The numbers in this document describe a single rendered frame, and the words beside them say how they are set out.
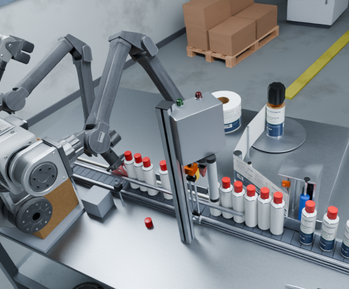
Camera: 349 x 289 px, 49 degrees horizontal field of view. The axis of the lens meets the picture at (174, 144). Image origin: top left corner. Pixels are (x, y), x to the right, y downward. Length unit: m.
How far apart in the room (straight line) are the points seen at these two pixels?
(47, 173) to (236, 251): 0.83
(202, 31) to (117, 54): 3.47
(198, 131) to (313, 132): 0.98
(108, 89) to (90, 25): 3.31
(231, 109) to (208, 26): 2.79
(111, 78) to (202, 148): 0.38
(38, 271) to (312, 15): 4.44
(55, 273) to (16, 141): 1.45
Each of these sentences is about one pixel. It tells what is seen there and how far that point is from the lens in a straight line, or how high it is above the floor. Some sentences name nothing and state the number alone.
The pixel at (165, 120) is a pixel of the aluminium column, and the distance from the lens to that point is 1.23.
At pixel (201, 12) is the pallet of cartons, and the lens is 4.66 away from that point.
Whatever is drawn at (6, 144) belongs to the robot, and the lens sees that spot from 1.20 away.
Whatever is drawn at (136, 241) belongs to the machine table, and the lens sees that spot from 1.71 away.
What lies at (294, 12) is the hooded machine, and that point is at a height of 0.18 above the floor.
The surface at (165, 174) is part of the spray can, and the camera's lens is 1.65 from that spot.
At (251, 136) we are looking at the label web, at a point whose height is 0.98.
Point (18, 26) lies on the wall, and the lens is 4.09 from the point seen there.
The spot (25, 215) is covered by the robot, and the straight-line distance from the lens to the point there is 1.49.
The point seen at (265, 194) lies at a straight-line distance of 1.48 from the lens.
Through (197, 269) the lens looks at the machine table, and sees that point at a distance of 1.58.
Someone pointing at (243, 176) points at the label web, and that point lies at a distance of 1.69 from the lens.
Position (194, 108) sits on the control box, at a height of 1.47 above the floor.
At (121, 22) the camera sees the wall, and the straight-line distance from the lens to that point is 4.86.
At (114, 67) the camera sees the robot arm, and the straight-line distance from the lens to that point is 1.29.
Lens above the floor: 2.14
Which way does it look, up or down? 38 degrees down
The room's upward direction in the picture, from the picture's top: 10 degrees counter-clockwise
